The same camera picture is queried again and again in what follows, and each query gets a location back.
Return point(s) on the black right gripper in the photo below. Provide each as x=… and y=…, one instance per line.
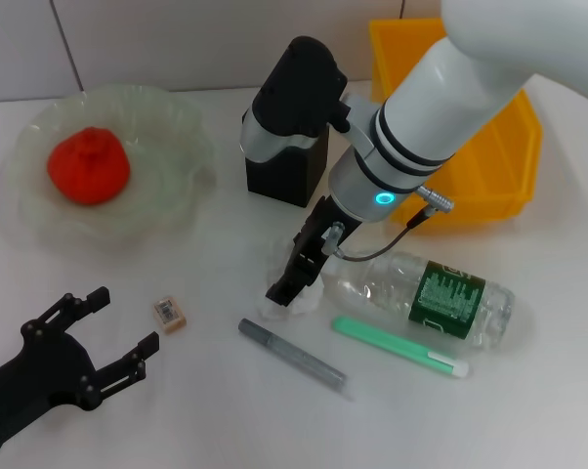
x=321, y=234

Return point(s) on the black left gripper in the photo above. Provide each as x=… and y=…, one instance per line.
x=40, y=371

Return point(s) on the white paper ball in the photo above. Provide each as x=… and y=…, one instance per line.
x=308, y=299

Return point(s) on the clear plastic water bottle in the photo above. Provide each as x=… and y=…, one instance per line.
x=387, y=288

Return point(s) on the mint green pen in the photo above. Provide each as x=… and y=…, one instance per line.
x=382, y=342

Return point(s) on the red tomato-shaped object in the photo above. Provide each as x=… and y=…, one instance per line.
x=89, y=166

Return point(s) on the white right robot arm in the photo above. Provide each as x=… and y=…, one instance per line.
x=445, y=98

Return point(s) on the small beige eraser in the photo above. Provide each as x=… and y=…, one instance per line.
x=169, y=315

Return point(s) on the grey marker pen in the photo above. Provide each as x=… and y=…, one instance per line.
x=289, y=354

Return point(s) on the black mesh pen holder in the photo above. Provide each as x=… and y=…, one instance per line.
x=284, y=181

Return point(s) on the pale green glass fruit plate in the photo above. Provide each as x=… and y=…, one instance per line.
x=167, y=161

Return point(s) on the yellow plastic bin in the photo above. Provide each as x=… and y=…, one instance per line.
x=494, y=171

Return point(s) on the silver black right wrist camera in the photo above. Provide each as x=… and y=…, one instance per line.
x=299, y=88

